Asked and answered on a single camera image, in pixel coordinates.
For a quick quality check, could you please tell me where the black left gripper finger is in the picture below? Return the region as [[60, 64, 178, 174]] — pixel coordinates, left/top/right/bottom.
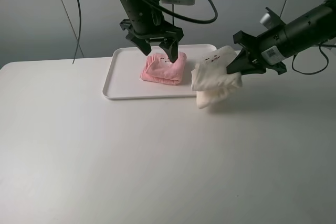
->
[[126, 34, 152, 56], [159, 38, 179, 63]]

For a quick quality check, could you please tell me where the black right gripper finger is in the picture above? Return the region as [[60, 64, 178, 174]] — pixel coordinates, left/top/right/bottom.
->
[[233, 31, 256, 51], [226, 50, 266, 75]]

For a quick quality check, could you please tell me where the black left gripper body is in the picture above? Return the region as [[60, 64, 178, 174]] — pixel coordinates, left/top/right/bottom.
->
[[120, 19, 183, 44]]

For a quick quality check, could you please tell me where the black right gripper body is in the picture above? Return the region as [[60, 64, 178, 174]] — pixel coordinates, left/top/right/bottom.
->
[[244, 31, 287, 75]]

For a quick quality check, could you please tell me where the pink towel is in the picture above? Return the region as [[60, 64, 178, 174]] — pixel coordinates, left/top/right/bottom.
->
[[140, 52, 187, 86]]

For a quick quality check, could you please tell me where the white towel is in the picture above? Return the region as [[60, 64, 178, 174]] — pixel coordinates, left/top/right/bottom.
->
[[191, 46, 243, 109]]

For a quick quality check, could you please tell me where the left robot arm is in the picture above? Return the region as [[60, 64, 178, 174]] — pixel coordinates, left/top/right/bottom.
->
[[120, 0, 183, 63]]

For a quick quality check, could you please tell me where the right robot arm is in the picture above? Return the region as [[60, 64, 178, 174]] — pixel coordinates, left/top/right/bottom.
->
[[226, 0, 335, 75]]

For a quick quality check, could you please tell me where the white plastic tray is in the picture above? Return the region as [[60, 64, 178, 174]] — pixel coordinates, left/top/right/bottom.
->
[[102, 44, 217, 100]]

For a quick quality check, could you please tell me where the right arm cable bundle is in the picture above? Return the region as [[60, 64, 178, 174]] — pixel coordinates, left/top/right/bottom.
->
[[291, 42, 336, 74]]

